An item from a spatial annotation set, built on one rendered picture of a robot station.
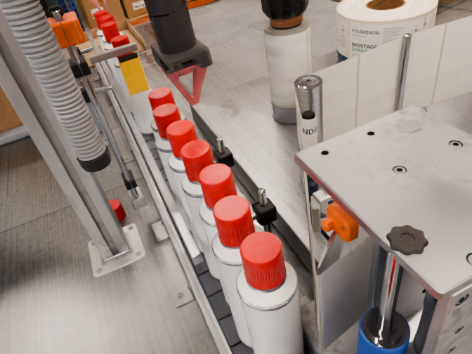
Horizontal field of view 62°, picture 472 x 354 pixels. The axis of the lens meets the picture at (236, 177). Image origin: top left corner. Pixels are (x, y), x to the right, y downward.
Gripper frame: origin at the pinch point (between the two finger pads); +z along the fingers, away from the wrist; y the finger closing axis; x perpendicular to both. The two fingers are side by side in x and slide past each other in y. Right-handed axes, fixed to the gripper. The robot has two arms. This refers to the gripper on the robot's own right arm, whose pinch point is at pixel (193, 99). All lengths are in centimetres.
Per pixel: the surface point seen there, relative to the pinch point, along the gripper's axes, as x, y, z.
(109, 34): 6.9, 29.8, -5.4
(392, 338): 2.4, -48.5, -4.2
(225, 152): -2.0, -3.7, 9.7
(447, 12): -274, 188, 108
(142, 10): -56, 374, 78
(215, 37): -30, 74, 19
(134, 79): 8.0, -1.5, -7.3
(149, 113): 6.1, 17.7, 8.5
